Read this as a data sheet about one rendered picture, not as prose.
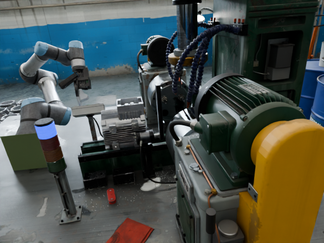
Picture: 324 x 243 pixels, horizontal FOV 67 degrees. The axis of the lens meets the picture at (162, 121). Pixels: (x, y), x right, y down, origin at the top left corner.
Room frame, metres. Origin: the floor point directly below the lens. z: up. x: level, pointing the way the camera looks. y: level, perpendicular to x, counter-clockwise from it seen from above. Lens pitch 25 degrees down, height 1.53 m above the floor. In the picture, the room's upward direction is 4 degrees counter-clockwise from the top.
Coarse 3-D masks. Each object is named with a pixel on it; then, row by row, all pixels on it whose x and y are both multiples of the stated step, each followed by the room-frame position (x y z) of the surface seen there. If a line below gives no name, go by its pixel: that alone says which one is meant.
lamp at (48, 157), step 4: (56, 148) 0.73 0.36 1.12; (60, 148) 0.74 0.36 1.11; (44, 152) 0.71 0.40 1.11; (48, 152) 0.71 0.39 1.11; (52, 152) 0.71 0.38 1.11; (56, 152) 0.72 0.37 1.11; (60, 152) 0.73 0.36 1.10; (44, 156) 0.72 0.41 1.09; (48, 156) 0.71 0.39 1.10; (52, 156) 0.71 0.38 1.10; (56, 156) 0.72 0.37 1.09; (60, 156) 0.73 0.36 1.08; (48, 160) 0.71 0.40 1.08; (52, 160) 0.71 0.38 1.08; (56, 160) 0.72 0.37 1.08
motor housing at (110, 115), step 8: (104, 112) 1.05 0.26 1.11; (112, 112) 1.05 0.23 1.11; (112, 120) 1.02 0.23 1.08; (120, 120) 1.02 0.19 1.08; (128, 120) 1.02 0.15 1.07; (104, 128) 0.99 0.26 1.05; (120, 128) 0.99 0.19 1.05; (128, 128) 1.00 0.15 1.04; (144, 128) 1.00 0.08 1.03; (104, 136) 0.97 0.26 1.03; (112, 136) 0.98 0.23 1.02; (120, 136) 0.98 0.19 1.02; (128, 136) 0.99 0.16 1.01; (120, 144) 0.98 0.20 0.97; (128, 144) 1.03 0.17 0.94
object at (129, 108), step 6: (120, 102) 1.10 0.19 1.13; (126, 102) 1.12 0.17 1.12; (132, 102) 1.09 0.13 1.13; (138, 102) 1.12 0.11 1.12; (120, 108) 1.02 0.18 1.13; (126, 108) 1.03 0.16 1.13; (132, 108) 1.03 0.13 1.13; (138, 108) 1.04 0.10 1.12; (120, 114) 1.02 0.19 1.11; (126, 114) 1.03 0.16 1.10; (132, 114) 1.03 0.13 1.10; (138, 114) 1.04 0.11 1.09
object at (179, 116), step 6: (186, 108) 0.90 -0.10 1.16; (192, 108) 0.88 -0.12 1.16; (180, 114) 0.87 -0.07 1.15; (186, 114) 0.85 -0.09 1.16; (192, 114) 0.83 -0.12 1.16; (174, 120) 0.87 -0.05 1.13; (186, 120) 0.81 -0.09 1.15; (192, 120) 0.79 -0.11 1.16; (168, 126) 0.88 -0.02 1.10; (174, 126) 0.83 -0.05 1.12; (180, 126) 0.80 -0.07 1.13; (186, 126) 0.77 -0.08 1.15; (168, 132) 0.85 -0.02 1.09; (180, 132) 0.76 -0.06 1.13; (186, 132) 0.74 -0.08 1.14; (192, 132) 0.73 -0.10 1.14; (168, 138) 0.83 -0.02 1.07; (168, 144) 0.82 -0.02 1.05; (174, 150) 0.73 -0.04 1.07; (174, 156) 0.73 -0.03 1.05; (174, 162) 0.73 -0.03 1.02
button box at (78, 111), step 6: (72, 108) 1.23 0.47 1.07; (78, 108) 1.23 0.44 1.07; (84, 108) 1.23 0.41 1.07; (90, 108) 1.23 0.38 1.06; (96, 108) 1.24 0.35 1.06; (102, 108) 1.24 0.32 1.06; (72, 114) 1.21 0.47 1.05; (78, 114) 1.21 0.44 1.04; (84, 114) 1.22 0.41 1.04; (90, 114) 1.24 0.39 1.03; (96, 114) 1.27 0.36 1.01
